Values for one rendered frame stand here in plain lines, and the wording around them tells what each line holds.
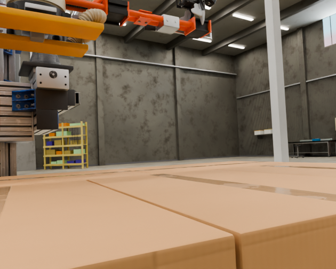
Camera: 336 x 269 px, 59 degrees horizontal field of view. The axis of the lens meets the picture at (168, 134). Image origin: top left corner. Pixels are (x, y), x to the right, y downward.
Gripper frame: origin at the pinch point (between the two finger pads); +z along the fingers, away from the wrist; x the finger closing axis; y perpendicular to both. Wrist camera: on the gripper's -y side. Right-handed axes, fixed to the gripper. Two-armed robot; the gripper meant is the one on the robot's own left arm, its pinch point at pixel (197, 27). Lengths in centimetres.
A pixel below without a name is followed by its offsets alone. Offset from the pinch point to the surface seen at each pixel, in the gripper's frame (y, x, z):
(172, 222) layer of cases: 56, 74, 56
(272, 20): -216, -148, -101
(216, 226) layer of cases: 53, 77, 56
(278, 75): -218, -147, -33
